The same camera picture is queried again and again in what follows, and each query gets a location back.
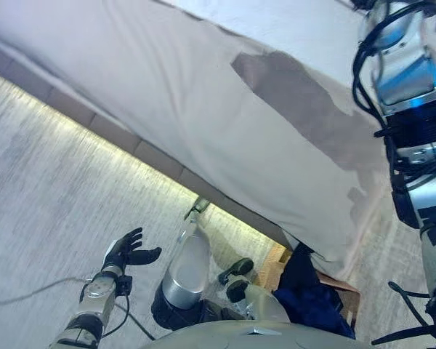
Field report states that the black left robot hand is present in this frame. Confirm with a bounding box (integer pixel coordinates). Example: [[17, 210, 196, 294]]
[[102, 227, 163, 272]]

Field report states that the blue garment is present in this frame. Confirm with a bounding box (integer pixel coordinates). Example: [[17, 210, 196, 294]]
[[274, 279, 356, 340]]

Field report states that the wooden laundry basket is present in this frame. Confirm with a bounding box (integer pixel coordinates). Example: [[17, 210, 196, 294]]
[[257, 244, 361, 328]]

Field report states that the silver left robot leg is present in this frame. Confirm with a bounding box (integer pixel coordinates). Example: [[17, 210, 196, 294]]
[[150, 196, 214, 331]]

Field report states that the silver robot leg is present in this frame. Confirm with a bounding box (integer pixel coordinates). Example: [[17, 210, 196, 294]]
[[150, 196, 214, 331], [217, 257, 292, 324]]

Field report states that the large grey striped rug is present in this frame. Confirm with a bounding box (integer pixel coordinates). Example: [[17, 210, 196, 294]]
[[0, 67, 430, 349]]

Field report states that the silver right robot leg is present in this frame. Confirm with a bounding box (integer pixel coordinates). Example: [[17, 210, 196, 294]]
[[217, 257, 292, 324]]

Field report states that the grey robot torso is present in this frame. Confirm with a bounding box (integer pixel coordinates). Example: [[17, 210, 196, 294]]
[[141, 318, 371, 349]]

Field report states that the white duvet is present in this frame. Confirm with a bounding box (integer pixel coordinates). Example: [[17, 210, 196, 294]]
[[159, 0, 436, 90]]

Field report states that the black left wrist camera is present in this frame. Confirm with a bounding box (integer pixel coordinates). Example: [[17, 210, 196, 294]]
[[118, 276, 134, 297]]

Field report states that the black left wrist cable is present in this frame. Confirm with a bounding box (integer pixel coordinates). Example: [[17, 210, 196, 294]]
[[101, 290, 154, 342]]

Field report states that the thin black floor cable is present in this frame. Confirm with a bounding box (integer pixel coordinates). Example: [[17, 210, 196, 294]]
[[0, 277, 96, 307]]

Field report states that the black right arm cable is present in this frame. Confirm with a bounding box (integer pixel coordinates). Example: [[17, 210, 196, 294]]
[[350, 0, 436, 346]]

